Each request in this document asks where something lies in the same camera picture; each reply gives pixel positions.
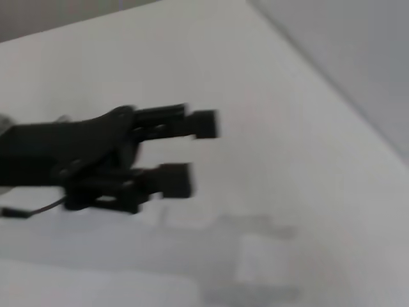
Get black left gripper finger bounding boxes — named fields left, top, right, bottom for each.
left=132, top=102, right=221, bottom=140
left=65, top=163, right=196, bottom=214

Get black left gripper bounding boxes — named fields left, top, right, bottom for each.
left=0, top=107, right=141, bottom=187

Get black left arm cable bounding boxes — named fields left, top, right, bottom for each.
left=0, top=196, right=68, bottom=220

